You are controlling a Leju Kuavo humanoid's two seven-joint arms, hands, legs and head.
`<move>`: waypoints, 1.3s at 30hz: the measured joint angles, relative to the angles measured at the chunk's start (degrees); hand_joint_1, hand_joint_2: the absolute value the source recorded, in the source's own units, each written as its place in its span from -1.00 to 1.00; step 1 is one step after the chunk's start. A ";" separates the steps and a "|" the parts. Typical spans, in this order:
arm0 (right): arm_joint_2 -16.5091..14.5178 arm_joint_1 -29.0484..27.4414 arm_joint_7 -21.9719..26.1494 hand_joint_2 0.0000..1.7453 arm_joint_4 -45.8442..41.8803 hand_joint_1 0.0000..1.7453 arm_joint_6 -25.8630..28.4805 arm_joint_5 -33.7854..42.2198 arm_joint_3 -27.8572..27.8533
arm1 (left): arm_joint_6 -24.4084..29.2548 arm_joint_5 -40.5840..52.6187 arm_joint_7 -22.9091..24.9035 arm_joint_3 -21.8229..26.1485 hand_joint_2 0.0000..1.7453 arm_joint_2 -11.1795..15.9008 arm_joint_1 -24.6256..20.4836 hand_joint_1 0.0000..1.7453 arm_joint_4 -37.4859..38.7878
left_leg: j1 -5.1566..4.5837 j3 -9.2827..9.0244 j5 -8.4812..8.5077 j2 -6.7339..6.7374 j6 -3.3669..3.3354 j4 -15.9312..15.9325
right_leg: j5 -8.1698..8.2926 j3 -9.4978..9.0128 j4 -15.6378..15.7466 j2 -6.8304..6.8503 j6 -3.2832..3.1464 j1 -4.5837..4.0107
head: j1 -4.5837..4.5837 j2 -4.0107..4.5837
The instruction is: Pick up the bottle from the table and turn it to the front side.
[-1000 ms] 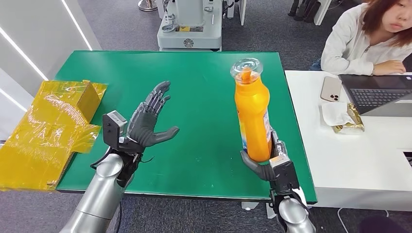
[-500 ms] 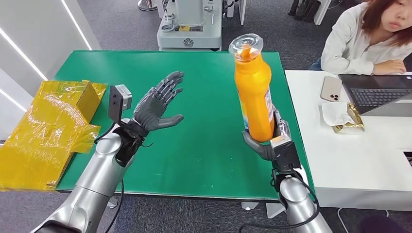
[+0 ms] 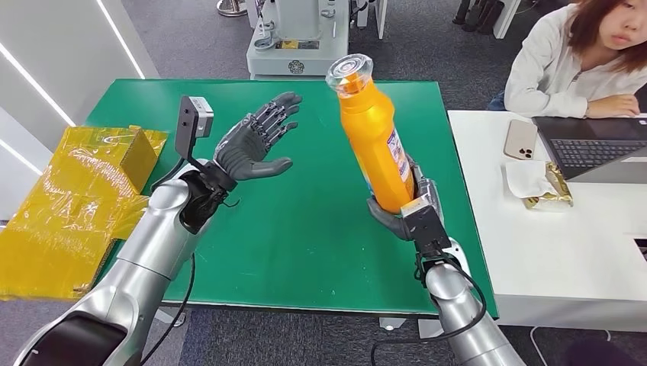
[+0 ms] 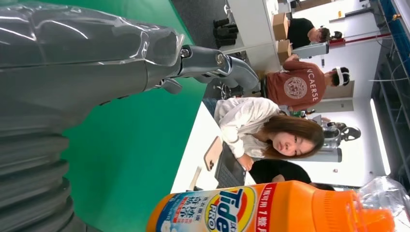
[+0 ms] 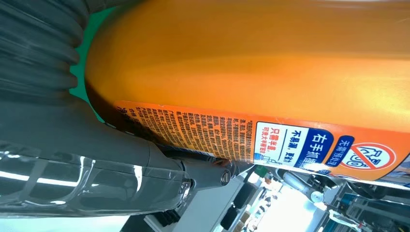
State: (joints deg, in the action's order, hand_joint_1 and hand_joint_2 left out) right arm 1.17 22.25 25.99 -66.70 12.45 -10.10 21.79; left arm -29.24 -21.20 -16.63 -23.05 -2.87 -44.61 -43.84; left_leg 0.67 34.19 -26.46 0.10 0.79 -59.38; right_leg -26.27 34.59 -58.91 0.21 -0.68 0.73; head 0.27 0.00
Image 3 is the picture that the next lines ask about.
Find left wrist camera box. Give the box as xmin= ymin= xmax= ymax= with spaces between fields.
xmin=175 ymin=95 xmax=215 ymax=162

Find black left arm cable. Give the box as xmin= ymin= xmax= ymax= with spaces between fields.
xmin=139 ymin=252 xmax=197 ymax=366

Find beige smartphone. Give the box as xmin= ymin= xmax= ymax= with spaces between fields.
xmin=503 ymin=118 xmax=539 ymax=161

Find white table leg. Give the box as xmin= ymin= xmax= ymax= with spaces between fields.
xmin=153 ymin=308 xmax=187 ymax=327

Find white panel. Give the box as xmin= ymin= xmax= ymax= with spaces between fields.
xmin=356 ymin=0 xmax=388 ymax=39

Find gold foil wrapper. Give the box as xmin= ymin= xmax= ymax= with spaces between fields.
xmin=523 ymin=160 xmax=575 ymax=211

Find grey machine base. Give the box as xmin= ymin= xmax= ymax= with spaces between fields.
xmin=245 ymin=0 xmax=351 ymax=81

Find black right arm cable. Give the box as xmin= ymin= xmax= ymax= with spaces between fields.
xmin=370 ymin=255 xmax=488 ymax=366

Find white desk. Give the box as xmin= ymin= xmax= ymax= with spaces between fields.
xmin=447 ymin=108 xmax=647 ymax=333

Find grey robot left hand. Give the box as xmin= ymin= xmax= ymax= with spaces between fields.
xmin=213 ymin=91 xmax=303 ymax=181

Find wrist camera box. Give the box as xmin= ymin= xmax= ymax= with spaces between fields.
xmin=401 ymin=197 xmax=452 ymax=258
xmin=175 ymin=95 xmax=215 ymax=162

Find black chair legs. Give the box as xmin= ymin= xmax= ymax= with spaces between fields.
xmin=451 ymin=0 xmax=505 ymax=35

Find white paper napkin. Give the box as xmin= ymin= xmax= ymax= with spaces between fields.
xmin=505 ymin=159 xmax=559 ymax=199

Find person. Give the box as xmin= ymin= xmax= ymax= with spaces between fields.
xmin=488 ymin=0 xmax=647 ymax=120

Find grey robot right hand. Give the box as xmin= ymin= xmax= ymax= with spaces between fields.
xmin=366 ymin=156 xmax=446 ymax=242

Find green table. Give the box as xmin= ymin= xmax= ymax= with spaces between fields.
xmin=83 ymin=77 xmax=500 ymax=322

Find yellow taped cardboard box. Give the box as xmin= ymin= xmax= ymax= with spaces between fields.
xmin=0 ymin=124 xmax=169 ymax=303

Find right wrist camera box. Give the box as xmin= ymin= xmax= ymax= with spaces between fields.
xmin=401 ymin=197 xmax=452 ymax=258

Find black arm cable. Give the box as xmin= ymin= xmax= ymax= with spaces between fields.
xmin=370 ymin=255 xmax=488 ymax=366
xmin=139 ymin=252 xmax=197 ymax=366

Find orange plastic bottle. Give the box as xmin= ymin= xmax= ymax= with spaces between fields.
xmin=325 ymin=53 xmax=417 ymax=215

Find dark laptop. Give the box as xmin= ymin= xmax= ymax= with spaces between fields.
xmin=533 ymin=114 xmax=647 ymax=183

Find white furniture leg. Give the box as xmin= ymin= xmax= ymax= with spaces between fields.
xmin=492 ymin=0 xmax=522 ymax=40

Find chrome stand base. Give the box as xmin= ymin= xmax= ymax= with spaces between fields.
xmin=216 ymin=0 xmax=248 ymax=17

